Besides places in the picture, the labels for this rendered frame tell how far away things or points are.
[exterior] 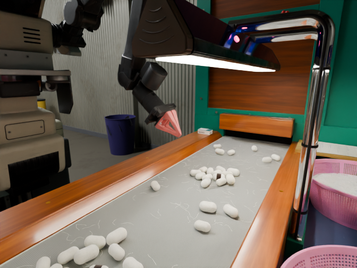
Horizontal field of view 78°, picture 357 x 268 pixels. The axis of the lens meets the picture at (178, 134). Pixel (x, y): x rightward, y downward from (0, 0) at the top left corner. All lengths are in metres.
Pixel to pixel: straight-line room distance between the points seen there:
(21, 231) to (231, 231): 0.37
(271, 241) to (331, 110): 0.69
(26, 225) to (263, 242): 0.40
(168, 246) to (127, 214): 0.13
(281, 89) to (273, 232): 0.69
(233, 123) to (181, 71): 1.90
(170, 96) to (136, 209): 2.49
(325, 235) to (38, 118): 0.93
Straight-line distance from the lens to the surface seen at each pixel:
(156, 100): 0.67
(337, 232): 0.66
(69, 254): 0.42
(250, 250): 0.39
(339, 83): 1.00
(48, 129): 0.97
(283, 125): 0.95
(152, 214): 0.49
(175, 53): 0.26
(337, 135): 1.01
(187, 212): 0.49
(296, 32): 0.59
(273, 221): 0.46
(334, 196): 0.64
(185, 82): 2.79
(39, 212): 0.52
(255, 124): 0.97
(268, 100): 1.02
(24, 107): 0.96
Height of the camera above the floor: 1.01
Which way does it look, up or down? 14 degrees down
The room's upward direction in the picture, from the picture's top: straight up
